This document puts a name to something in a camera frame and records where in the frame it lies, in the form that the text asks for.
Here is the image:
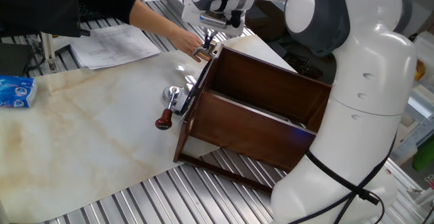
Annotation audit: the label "black box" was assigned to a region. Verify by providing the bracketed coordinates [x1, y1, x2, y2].
[0, 43, 35, 77]

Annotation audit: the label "blue tissue pack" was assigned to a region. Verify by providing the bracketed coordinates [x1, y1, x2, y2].
[0, 75, 38, 109]

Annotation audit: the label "black keyboard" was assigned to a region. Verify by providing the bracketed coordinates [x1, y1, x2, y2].
[78, 3, 104, 22]

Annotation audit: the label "grey crank with red knob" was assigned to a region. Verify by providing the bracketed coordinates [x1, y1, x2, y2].
[155, 85, 195, 131]

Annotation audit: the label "person's hand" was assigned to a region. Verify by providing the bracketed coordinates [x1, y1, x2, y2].
[167, 26, 212, 63]

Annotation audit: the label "printed paper sheets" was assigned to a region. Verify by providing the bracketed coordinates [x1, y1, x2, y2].
[68, 22, 162, 71]

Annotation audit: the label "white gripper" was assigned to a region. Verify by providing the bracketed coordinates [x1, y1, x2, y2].
[181, 0, 246, 50]

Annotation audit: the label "person's forearm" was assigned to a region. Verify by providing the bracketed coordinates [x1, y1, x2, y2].
[76, 0, 184, 45]

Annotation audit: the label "brown wooden cabinet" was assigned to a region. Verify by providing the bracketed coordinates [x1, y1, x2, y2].
[173, 43, 333, 195]

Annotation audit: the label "marble pattern mat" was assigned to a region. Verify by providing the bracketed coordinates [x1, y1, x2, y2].
[0, 35, 296, 223]

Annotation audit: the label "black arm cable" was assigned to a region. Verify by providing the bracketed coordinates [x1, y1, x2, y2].
[287, 134, 398, 224]

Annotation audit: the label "black monitor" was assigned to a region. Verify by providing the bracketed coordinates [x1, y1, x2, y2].
[0, 0, 92, 39]

